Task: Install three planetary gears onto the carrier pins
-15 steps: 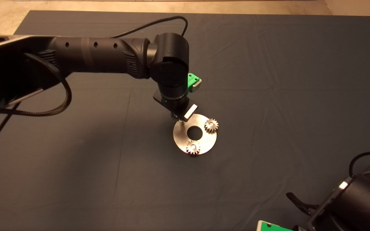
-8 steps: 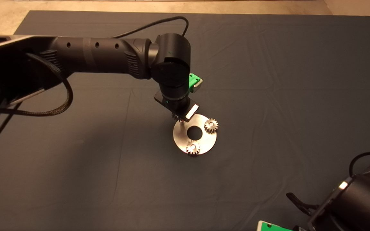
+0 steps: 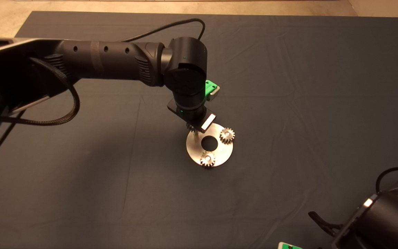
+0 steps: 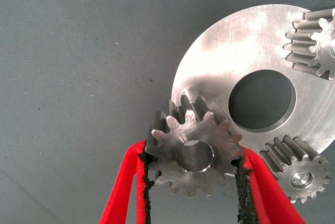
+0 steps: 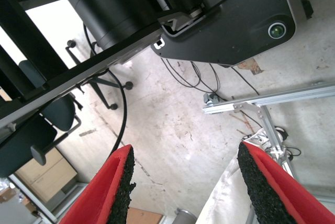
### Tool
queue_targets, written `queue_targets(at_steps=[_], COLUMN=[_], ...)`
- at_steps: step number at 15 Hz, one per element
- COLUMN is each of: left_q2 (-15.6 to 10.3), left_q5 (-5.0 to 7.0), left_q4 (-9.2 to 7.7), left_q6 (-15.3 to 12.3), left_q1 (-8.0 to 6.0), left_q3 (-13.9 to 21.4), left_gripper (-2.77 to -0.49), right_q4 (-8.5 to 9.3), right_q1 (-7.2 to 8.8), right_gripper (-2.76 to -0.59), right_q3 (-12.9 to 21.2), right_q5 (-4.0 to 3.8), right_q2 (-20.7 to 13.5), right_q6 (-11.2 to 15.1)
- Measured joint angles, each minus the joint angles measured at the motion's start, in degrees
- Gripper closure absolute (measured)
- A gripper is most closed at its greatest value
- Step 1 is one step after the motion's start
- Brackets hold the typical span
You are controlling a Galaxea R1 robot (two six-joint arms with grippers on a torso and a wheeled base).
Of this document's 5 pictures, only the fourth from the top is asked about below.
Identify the round metal carrier plate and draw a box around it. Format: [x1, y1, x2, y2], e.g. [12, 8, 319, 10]
[171, 4, 335, 179]

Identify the small steel planetary gear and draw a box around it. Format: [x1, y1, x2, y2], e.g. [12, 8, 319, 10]
[259, 135, 332, 205]
[283, 7, 335, 81]
[145, 95, 245, 199]

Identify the dark grey table cloth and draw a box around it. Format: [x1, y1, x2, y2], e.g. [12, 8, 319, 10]
[0, 0, 335, 224]

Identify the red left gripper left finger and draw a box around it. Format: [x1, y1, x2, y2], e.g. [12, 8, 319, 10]
[98, 139, 158, 224]

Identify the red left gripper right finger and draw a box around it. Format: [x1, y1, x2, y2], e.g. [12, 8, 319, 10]
[230, 145, 307, 224]

